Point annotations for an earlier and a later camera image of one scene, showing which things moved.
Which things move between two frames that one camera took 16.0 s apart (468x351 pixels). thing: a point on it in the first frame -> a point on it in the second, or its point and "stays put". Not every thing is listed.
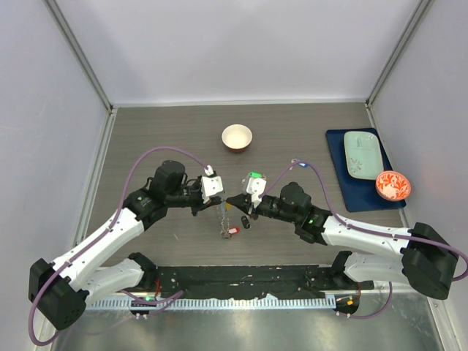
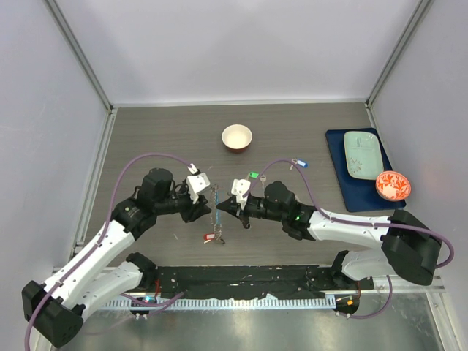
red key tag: [234, 230] -> [209, 236]
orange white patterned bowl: [393, 186] stays put
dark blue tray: [352, 188] stays put
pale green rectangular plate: [364, 154] stays put
